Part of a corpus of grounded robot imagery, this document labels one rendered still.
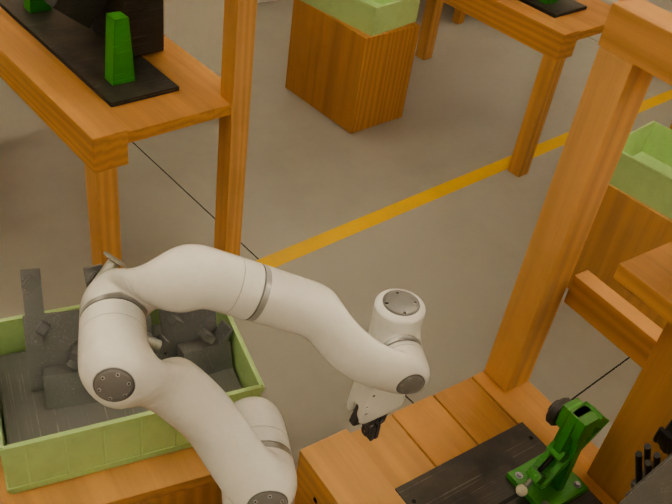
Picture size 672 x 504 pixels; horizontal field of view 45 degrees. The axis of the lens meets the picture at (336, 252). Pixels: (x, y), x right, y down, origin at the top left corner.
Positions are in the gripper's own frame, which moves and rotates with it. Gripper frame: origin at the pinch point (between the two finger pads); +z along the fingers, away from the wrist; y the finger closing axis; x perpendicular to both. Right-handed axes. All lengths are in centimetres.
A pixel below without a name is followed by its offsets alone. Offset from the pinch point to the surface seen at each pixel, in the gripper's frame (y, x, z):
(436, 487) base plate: -27.9, -1.3, 40.0
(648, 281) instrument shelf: -55, 11, -24
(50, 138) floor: -37, -323, 130
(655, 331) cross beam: -77, 7, 2
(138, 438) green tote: 26, -48, 42
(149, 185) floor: -68, -261, 130
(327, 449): -11.1, -22.7, 40.0
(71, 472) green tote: 42, -51, 49
